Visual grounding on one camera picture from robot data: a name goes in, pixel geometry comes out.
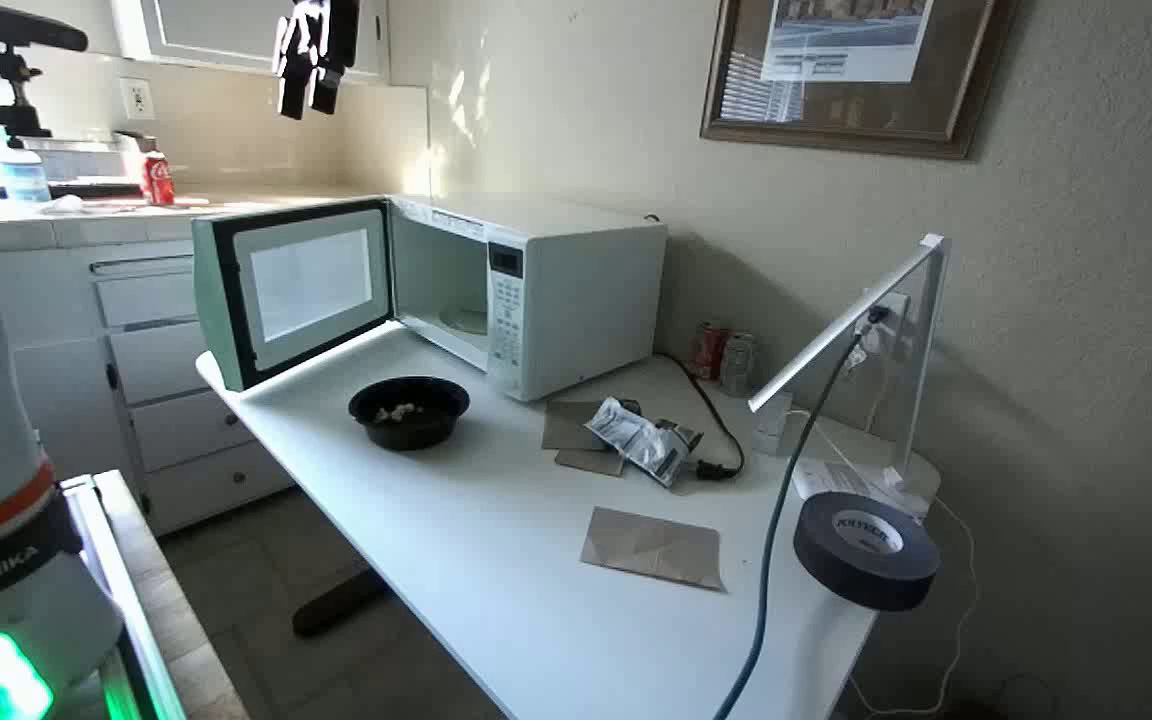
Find wall outlet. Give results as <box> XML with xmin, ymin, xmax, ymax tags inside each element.
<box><xmin>120</xmin><ymin>82</ymin><xmax>155</xmax><ymax>119</ymax></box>

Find blue cable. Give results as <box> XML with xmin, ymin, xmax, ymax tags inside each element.
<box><xmin>709</xmin><ymin>310</ymin><xmax>892</xmax><ymax>720</ymax></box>

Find white microwave oven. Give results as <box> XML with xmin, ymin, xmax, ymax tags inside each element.
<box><xmin>388</xmin><ymin>197</ymin><xmax>670</xmax><ymax>401</ymax></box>

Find black power cable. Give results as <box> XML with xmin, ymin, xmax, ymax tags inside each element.
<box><xmin>655</xmin><ymin>348</ymin><xmax>747</xmax><ymax>483</ymax></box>

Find black tape roll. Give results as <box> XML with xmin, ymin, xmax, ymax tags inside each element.
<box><xmin>791</xmin><ymin>493</ymin><xmax>940</xmax><ymax>611</ymax></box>

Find popcorn pieces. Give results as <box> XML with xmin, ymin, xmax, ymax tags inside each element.
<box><xmin>376</xmin><ymin>401</ymin><xmax>431</xmax><ymax>425</ymax></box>

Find white kitchen drawer cabinet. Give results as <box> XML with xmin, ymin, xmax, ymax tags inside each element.
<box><xmin>0</xmin><ymin>216</ymin><xmax>292</xmax><ymax>536</ymax></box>

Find microwave door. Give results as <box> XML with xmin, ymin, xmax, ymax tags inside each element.
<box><xmin>193</xmin><ymin>199</ymin><xmax>392</xmax><ymax>392</ymax></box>

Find black bowl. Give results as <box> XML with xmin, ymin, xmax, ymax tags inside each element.
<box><xmin>348</xmin><ymin>377</ymin><xmax>467</xmax><ymax>454</ymax></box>

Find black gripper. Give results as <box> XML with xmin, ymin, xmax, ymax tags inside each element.
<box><xmin>272</xmin><ymin>0</ymin><xmax>360</xmax><ymax>119</ymax></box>

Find framed picture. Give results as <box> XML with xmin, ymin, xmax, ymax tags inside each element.
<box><xmin>699</xmin><ymin>0</ymin><xmax>1008</xmax><ymax>160</ymax></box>

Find red can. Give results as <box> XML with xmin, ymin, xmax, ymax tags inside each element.
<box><xmin>140</xmin><ymin>154</ymin><xmax>178</xmax><ymax>207</ymax></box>

